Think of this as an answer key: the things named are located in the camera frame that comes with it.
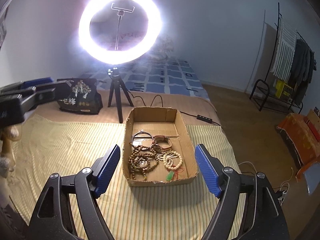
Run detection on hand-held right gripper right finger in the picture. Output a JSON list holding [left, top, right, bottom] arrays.
[[194, 144, 292, 240]]

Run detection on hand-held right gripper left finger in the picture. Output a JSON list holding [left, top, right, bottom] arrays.
[[29, 144, 121, 240]]

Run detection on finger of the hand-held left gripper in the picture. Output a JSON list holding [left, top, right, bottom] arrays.
[[0, 77, 54, 98], [24, 80, 70, 112]]

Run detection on cream bead bracelet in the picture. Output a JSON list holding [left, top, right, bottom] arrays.
[[164, 151, 184, 170]]

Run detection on brown wooden bead necklace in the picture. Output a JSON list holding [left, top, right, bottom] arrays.
[[128, 142, 159, 181]]

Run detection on green jade pendant red cord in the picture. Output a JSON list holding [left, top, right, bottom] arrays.
[[166, 167, 185, 182]]

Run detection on cardboard box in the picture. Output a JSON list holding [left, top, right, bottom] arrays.
[[123, 107, 199, 187]]

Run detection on dark metal bangle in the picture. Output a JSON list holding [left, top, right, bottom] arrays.
[[132, 130, 153, 147]]

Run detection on person's left hand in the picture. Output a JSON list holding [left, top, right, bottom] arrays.
[[0, 124, 20, 173]]

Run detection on black snack bag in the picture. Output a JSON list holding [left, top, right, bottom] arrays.
[[56, 78, 103, 115]]

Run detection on striped yellow cloth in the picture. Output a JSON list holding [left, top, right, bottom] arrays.
[[10, 114, 247, 240]]

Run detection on brown blanket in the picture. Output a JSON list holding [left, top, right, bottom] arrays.
[[25, 84, 223, 130]]

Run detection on black clothes rack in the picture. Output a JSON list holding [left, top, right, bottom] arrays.
[[250, 2, 317, 113]]

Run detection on blue patterned bed sheet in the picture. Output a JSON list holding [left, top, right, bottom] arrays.
[[80, 57, 209, 98]]

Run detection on orange patterned cloth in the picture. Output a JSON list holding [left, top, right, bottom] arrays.
[[276, 112, 320, 183]]

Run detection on yellow box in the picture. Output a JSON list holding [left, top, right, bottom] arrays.
[[275, 79, 294, 99]]

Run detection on phone holder clamp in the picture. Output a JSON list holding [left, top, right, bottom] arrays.
[[111, 2, 135, 52]]

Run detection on floral patterned bedding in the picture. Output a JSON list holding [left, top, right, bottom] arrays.
[[154, 34, 176, 61]]

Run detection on striped hanging towel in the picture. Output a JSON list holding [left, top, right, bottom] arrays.
[[272, 16, 298, 80]]

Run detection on dark hanging clothes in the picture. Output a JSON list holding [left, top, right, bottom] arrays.
[[290, 39, 316, 105]]

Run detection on white pearl bracelet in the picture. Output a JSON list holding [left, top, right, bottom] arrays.
[[156, 151, 173, 163]]

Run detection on black cable with controller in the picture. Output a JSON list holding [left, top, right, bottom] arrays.
[[130, 94, 222, 126]]

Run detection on gold wristwatch red strap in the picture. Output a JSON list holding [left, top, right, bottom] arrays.
[[150, 135, 172, 153]]

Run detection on ring light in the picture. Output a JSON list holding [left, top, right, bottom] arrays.
[[78, 0, 163, 64]]

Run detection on white cable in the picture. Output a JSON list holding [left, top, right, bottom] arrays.
[[237, 162, 294, 198]]

